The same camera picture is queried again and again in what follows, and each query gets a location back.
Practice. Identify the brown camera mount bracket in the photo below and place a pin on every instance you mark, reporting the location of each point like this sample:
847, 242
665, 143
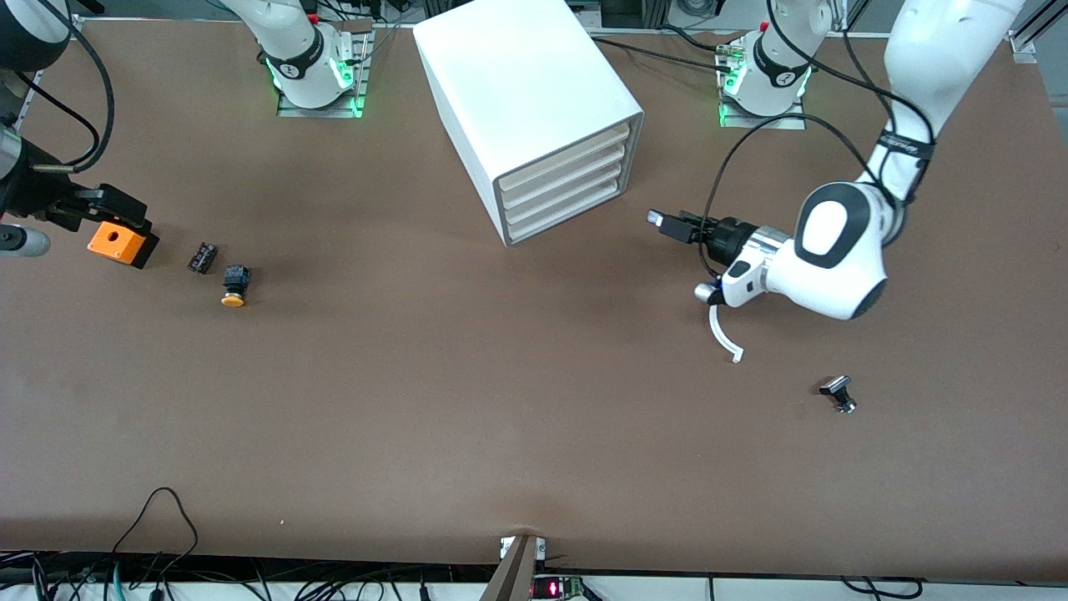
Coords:
513, 572

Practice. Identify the white curved plastic arc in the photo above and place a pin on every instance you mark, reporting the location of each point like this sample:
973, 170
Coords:
717, 330

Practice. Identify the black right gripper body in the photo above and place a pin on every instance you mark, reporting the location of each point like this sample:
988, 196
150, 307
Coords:
32, 190

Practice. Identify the aluminium frame corner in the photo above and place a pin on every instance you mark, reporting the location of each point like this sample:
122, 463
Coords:
75, 21
1026, 42

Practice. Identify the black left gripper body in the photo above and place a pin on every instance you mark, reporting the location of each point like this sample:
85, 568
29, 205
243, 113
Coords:
727, 236

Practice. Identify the yellow push button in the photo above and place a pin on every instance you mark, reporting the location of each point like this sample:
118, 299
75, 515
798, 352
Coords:
234, 288

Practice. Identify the orange black button box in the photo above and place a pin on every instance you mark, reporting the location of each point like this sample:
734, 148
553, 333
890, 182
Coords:
113, 242

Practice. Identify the small black terminal block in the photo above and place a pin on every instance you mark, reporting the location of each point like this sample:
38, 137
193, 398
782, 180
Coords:
203, 257

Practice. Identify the device with red light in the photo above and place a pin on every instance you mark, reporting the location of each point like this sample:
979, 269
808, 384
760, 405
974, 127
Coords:
555, 588

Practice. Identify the black silver key switch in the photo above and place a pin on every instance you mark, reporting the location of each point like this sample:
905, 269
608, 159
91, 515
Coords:
838, 392

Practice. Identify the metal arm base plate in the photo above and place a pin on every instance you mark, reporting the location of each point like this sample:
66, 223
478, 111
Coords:
763, 122
360, 83

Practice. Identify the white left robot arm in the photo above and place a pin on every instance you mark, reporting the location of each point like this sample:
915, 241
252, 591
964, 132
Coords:
834, 250

